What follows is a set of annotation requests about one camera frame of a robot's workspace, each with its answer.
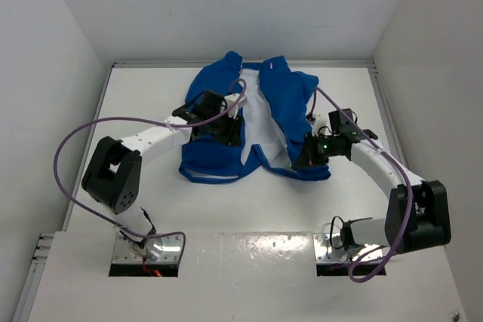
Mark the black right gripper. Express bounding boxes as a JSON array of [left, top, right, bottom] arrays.
[[294, 132, 338, 169]]

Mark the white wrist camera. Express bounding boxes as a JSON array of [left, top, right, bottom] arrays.
[[306, 112, 332, 136], [224, 94, 247, 119]]

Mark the blue zip-up vest jacket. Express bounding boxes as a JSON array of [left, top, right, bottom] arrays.
[[179, 51, 331, 184]]

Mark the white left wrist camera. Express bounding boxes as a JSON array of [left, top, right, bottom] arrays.
[[224, 94, 247, 119]]

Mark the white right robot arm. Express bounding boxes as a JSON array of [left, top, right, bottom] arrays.
[[294, 109, 451, 254]]

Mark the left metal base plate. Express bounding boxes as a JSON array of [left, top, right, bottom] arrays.
[[111, 235, 184, 265]]

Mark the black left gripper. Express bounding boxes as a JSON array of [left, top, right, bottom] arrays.
[[207, 107, 242, 147]]

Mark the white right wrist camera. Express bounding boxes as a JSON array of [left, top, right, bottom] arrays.
[[306, 112, 332, 136]]

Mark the metal base plate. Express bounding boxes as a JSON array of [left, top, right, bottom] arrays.
[[111, 235, 184, 265], [312, 233, 383, 265]]

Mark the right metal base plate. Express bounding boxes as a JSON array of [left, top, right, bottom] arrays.
[[312, 233, 383, 265]]

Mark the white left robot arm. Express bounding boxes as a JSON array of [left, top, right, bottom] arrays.
[[82, 90, 247, 250]]

